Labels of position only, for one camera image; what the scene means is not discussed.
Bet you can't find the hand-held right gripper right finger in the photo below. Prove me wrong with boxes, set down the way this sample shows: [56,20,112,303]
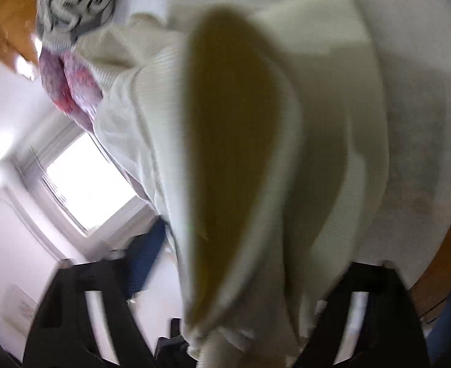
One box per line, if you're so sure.
[298,263,429,368]

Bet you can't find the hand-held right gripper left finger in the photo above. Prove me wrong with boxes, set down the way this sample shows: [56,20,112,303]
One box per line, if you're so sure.
[22,222,167,368]

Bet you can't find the white button jacket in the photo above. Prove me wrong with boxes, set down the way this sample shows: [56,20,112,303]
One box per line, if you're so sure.
[76,0,389,368]

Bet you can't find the window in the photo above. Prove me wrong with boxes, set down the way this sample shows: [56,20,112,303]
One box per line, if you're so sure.
[43,133,147,235]

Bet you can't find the white air conditioner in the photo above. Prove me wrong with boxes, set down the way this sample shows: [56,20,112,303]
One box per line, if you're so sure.
[2,284,39,335]

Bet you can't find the purple floral quilt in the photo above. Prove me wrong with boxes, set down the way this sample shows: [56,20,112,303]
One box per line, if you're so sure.
[39,45,104,132]

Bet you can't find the bed with floral sheet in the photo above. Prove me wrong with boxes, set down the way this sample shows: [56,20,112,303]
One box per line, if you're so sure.
[110,0,451,290]

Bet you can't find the grey checkered garment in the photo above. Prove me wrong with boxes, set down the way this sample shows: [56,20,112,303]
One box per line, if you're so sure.
[37,0,119,51]

